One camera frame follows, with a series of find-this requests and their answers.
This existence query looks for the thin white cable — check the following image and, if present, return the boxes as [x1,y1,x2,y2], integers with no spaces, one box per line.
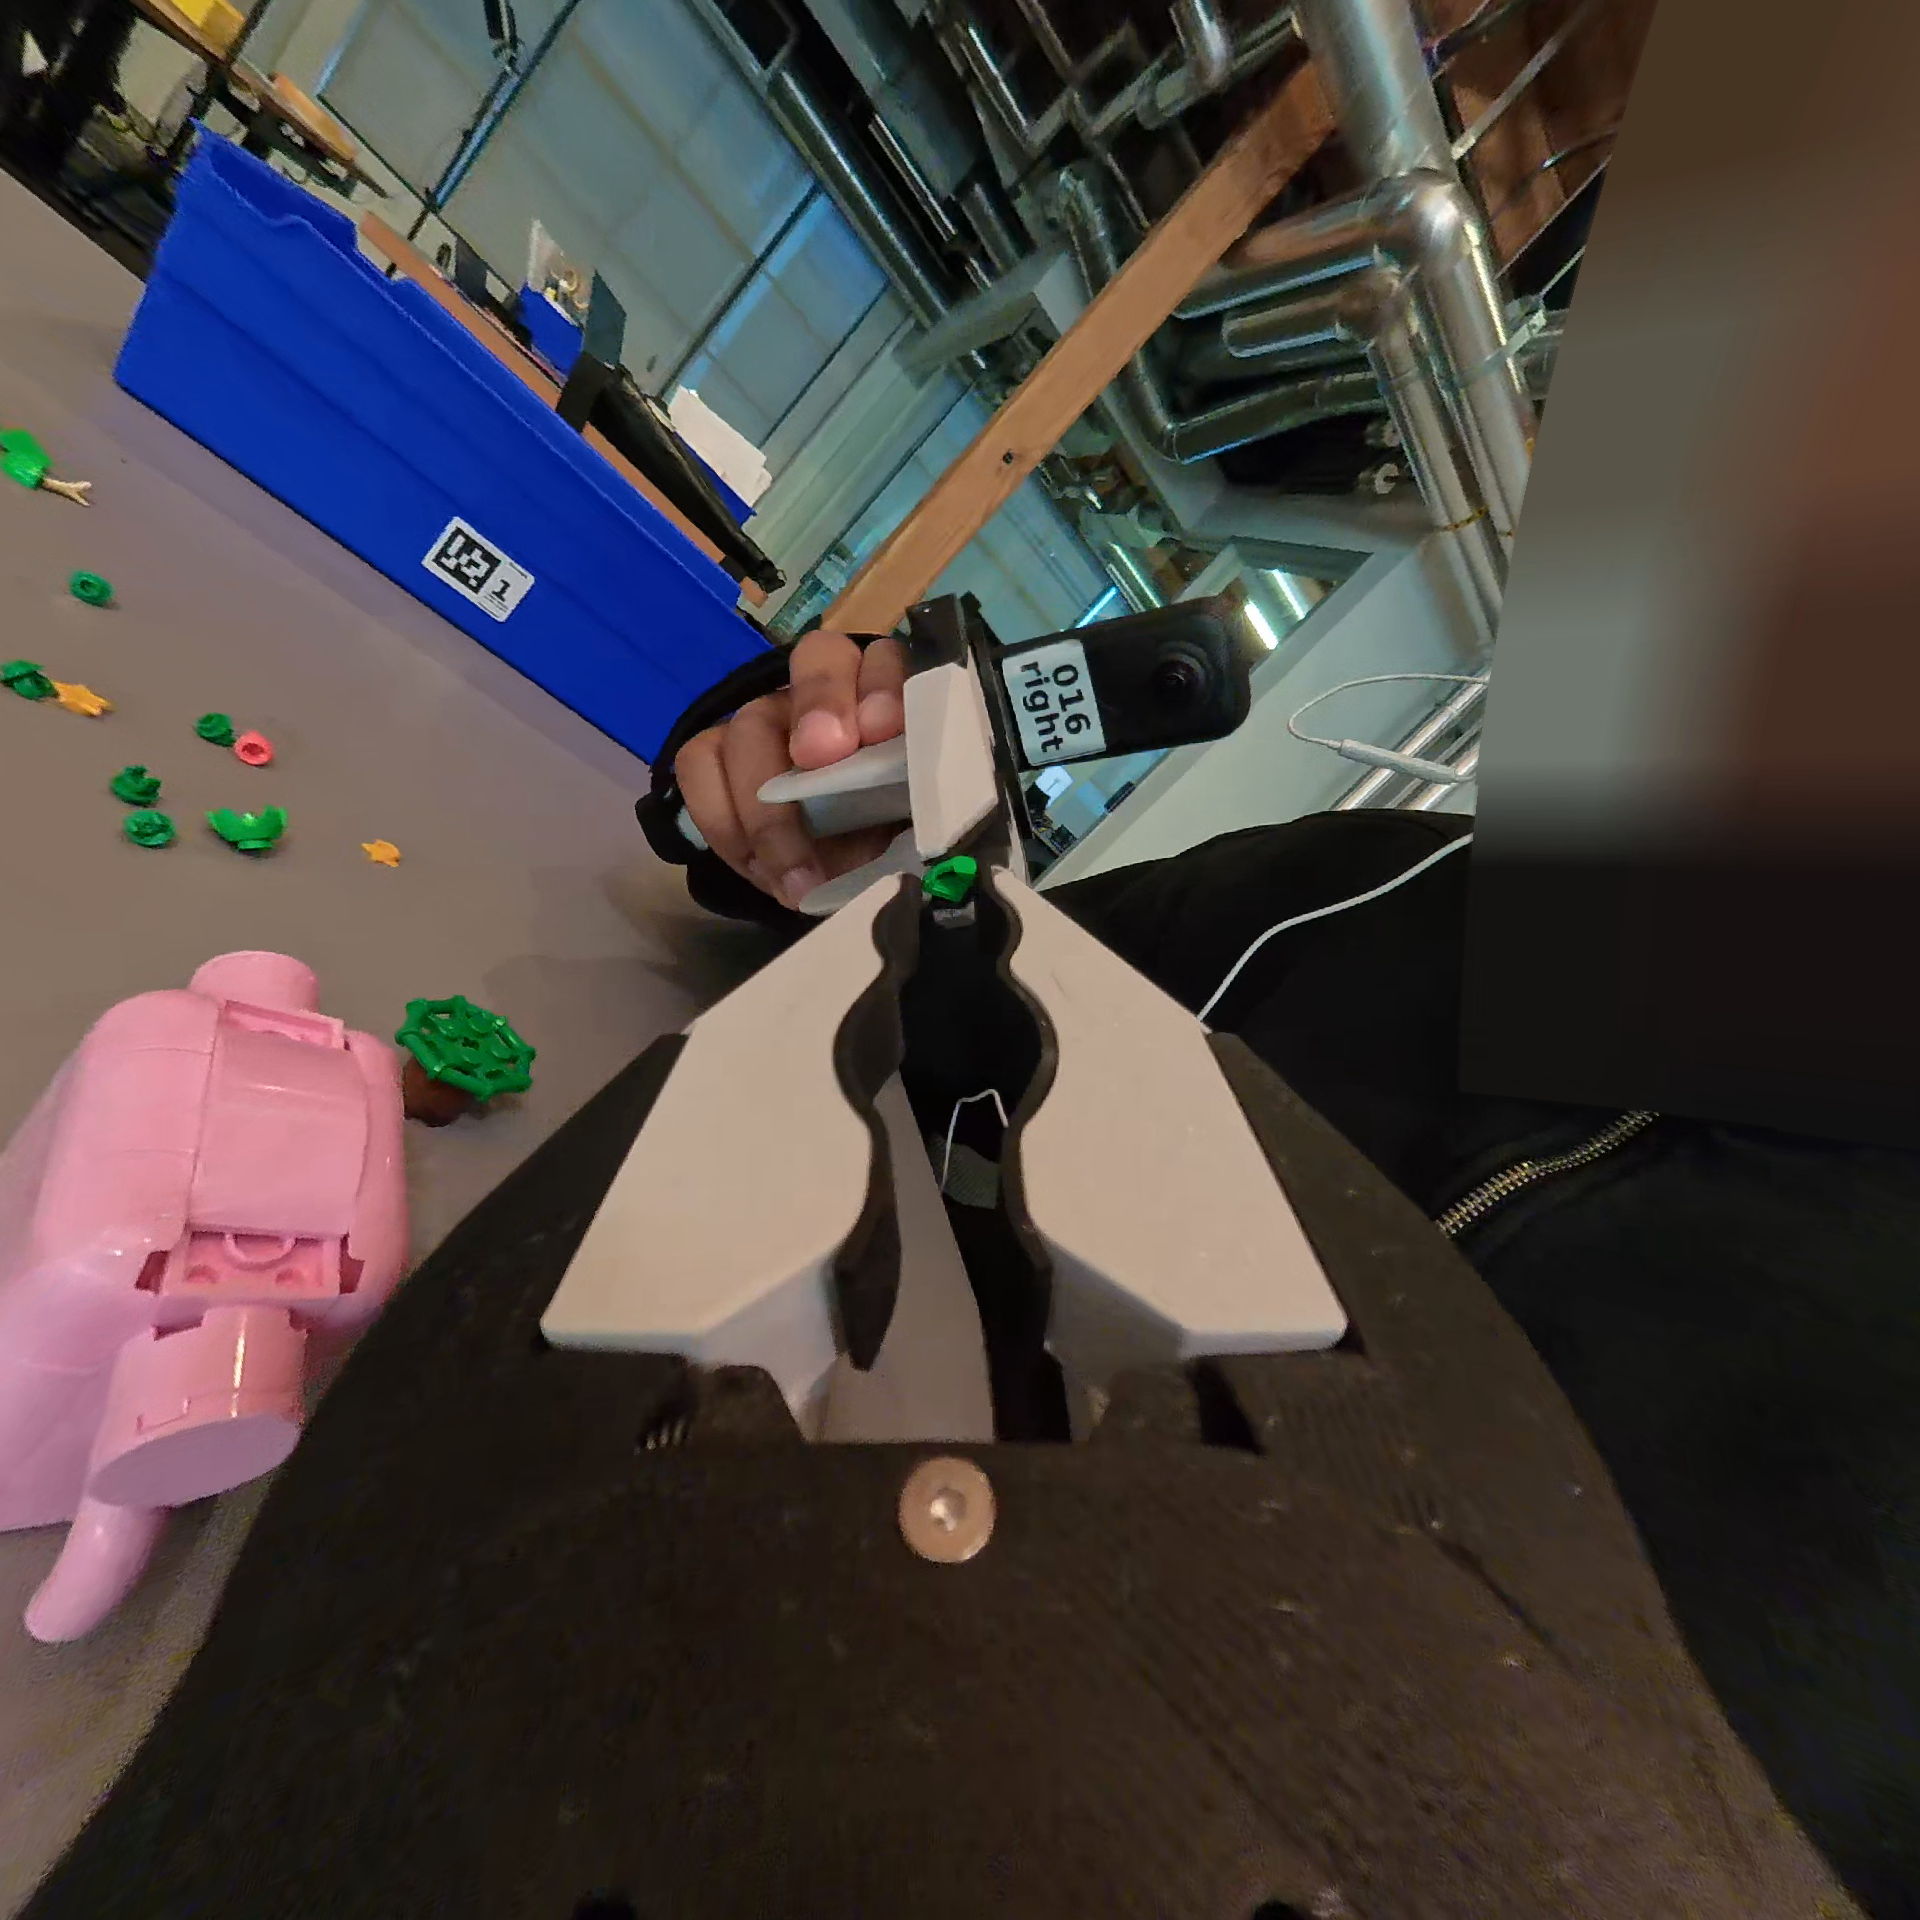
[937,832,1479,1202]

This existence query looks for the white charging cable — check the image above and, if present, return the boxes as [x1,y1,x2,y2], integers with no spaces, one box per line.
[1287,672,1491,783]

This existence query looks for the person's black jacket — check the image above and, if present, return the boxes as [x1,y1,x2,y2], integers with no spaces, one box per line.
[1201,809,1920,1920]

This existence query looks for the wooden post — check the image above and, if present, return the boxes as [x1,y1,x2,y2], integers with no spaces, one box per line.
[820,60,1346,640]

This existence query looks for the pink brick-built toy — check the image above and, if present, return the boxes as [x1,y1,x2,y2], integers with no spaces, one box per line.
[0,948,411,1646]

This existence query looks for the scattered small toy pieces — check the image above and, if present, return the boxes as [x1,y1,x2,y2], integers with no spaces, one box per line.
[0,426,404,872]

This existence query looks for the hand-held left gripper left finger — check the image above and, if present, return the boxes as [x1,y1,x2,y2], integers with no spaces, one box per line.
[539,872,924,1444]

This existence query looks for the small toy tree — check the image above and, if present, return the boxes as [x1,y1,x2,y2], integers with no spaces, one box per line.
[393,993,539,1126]

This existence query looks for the silver ceiling duct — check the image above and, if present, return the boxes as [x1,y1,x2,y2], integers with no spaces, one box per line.
[751,0,1554,601]

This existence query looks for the person's right forearm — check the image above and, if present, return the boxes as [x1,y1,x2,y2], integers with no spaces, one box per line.
[1035,809,1479,1037]

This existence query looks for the black long bag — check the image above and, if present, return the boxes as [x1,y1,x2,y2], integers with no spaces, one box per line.
[555,352,791,597]

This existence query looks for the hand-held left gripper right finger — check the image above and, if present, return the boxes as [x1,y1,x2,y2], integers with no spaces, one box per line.
[987,872,1351,1432]

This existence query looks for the person's right hand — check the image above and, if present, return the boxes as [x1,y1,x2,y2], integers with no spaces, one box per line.
[675,625,912,909]

